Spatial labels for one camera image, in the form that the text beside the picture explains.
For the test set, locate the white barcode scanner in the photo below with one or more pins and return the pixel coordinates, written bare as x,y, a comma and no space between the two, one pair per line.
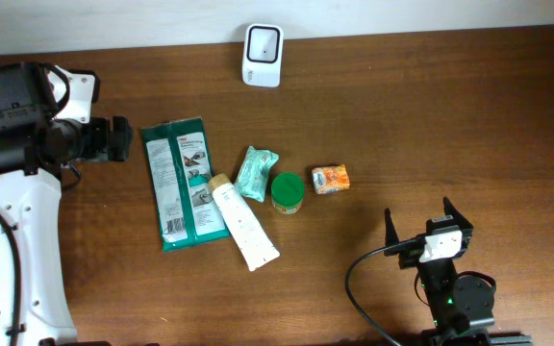
262,55

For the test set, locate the white cream tube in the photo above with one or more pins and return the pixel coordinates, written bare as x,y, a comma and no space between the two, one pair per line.
246,230

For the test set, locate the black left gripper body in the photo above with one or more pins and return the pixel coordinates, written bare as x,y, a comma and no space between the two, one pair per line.
99,139

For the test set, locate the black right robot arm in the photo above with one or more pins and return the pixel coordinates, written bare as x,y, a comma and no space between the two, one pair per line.
461,303

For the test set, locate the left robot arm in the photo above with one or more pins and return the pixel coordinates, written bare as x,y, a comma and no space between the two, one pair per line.
46,128

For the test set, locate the green lid seasoning jar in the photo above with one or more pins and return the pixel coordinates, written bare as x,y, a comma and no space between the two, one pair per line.
287,193

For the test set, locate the teal tissue pack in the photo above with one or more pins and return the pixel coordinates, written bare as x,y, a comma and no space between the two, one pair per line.
252,179

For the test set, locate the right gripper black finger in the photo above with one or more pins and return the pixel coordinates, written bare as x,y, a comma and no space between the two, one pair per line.
461,221
391,236

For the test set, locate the orange tissue pack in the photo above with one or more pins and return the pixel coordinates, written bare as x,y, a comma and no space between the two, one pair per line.
330,179

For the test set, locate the green wipes packet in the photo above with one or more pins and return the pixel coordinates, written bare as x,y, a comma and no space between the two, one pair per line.
180,166

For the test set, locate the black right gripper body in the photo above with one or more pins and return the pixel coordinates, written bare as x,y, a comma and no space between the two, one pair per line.
409,259

